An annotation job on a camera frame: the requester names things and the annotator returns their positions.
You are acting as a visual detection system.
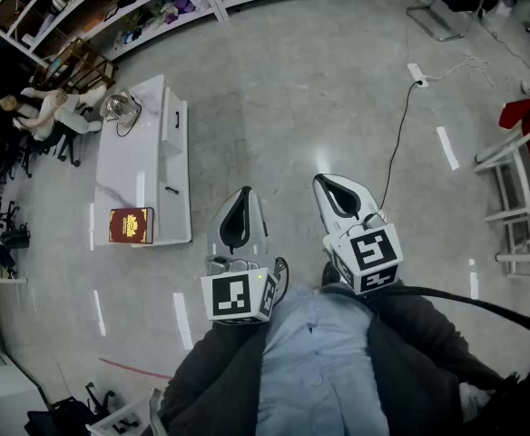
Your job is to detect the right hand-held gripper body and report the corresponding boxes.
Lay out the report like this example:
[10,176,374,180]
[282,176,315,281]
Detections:
[322,210,405,296]

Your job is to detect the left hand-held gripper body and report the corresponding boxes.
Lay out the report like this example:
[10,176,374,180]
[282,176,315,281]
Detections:
[200,254,280,325]

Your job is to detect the steel kettle with wooden handle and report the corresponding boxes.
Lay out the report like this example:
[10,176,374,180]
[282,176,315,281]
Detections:
[103,89,142,125]

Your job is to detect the person's left forearm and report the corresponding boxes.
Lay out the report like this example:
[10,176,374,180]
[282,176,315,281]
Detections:
[158,319,270,436]

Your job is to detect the person's right forearm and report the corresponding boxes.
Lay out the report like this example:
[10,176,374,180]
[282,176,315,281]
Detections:
[367,283,520,436]

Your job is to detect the person's black shoe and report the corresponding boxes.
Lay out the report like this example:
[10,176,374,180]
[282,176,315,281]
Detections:
[321,261,341,286]

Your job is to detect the red book gold ornament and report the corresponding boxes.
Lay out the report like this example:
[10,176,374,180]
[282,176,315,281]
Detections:
[108,206,155,246]

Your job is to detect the person's light blue shirt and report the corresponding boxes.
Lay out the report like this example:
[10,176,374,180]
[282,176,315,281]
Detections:
[255,283,391,436]

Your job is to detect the white marble low table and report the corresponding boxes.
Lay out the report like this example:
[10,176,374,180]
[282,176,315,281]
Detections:
[93,74,192,248]

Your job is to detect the white power strip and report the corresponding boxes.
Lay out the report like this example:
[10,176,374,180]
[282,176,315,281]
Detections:
[407,63,429,89]

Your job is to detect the black office chair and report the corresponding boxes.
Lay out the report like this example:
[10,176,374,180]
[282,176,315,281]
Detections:
[17,120,84,169]
[24,381,116,436]

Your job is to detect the black backpack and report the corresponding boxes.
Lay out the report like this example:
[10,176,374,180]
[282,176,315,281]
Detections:
[0,224,31,249]

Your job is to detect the white desk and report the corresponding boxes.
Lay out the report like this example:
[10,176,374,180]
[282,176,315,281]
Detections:
[0,236,28,285]

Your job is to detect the wooden shelf cart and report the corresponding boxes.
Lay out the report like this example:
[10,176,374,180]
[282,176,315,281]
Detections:
[32,37,117,94]

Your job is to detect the purple artificial flowers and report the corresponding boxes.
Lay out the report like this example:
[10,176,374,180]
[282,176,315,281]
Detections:
[158,0,202,25]

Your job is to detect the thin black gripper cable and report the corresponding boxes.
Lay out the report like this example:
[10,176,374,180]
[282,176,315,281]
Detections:
[271,255,291,302]

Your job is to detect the thin black power cable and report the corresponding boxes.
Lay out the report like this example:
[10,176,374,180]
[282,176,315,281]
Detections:
[378,79,419,212]

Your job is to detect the thick black gripper cable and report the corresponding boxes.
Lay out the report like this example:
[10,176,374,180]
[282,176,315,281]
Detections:
[373,285,530,338]

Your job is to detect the white frame glass side table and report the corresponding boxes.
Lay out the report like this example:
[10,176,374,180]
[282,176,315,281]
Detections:
[85,387,162,436]

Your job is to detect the white cable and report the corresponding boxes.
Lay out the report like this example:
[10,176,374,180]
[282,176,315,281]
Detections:
[426,54,496,86]

